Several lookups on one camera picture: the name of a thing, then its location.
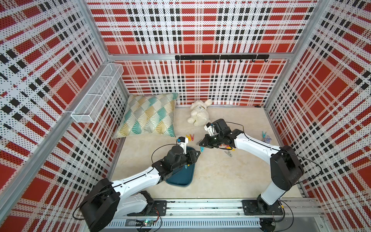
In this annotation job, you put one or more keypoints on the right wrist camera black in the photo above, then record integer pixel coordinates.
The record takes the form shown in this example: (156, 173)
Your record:
(216, 127)

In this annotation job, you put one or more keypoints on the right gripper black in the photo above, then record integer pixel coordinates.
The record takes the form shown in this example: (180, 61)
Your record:
(206, 140)

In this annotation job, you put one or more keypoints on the patterned cushion teal yellow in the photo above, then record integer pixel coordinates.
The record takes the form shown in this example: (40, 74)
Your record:
(148, 115)

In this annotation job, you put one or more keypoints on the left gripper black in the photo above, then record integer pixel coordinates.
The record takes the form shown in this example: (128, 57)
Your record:
(190, 154)

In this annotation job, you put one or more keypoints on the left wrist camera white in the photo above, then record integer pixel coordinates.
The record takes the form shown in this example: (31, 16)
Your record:
(182, 142)

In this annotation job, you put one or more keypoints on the white plush toy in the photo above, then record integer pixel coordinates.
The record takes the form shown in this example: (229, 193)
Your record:
(199, 115)

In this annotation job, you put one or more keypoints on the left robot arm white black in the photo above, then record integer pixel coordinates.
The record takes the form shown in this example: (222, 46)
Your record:
(109, 199)

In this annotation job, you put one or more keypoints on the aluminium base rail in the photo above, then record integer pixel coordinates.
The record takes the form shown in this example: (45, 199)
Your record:
(233, 208)

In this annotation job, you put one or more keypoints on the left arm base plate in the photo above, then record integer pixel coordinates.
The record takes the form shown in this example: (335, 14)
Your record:
(155, 208)

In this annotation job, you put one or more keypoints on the black hook rail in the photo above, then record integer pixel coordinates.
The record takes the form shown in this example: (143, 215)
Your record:
(251, 57)

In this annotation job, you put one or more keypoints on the purple clothespin far right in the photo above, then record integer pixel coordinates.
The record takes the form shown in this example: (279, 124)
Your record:
(267, 140)

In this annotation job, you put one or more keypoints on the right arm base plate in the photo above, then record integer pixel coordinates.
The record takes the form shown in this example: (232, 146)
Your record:
(260, 208)

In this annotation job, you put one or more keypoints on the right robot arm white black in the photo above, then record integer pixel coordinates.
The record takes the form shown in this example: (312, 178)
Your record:
(285, 166)

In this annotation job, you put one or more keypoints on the teal plastic storage box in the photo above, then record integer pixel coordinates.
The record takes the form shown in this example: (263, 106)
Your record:
(181, 175)

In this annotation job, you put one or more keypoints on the green circuit board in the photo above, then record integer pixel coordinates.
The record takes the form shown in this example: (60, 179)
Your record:
(145, 223)

